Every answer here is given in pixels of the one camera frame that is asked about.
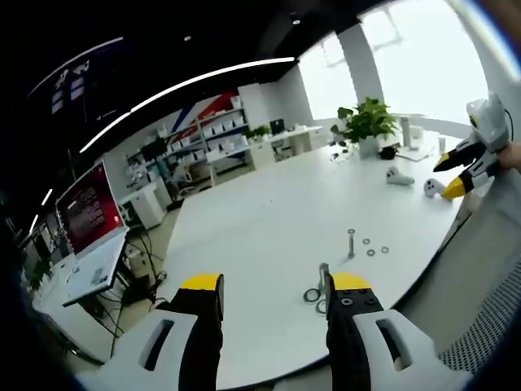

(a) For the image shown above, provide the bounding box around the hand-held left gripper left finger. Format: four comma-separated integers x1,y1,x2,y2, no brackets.
77,271,225,391

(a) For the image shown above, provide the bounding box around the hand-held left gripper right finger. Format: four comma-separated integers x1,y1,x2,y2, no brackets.
323,271,469,391

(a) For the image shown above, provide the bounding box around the person's right hand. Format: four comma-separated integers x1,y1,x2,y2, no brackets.
497,141,521,173

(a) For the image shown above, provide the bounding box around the white handheld controller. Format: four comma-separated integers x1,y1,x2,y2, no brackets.
422,178,449,200
385,166,416,187

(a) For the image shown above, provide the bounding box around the white cylinder device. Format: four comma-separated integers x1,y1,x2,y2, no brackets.
401,116,414,148

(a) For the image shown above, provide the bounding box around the green potted plant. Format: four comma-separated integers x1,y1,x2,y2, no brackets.
330,96,403,160

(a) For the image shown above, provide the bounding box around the white side desk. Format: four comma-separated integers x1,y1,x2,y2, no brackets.
60,231,132,309

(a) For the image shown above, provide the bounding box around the grey mesh chair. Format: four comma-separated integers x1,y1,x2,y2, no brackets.
437,258,521,376

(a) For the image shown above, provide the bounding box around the white cabinet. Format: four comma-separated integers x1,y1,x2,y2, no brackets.
129,185,168,230

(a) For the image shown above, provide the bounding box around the white monitor with red screen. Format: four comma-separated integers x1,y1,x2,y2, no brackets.
54,159,129,258

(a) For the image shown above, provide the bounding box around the small green plant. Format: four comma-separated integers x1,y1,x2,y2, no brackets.
245,125,273,143

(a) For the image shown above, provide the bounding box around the shelf of white boxes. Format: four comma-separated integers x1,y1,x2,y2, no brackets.
162,95,252,188

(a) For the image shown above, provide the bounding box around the bundle of black cables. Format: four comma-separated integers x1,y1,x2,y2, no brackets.
93,226,172,339

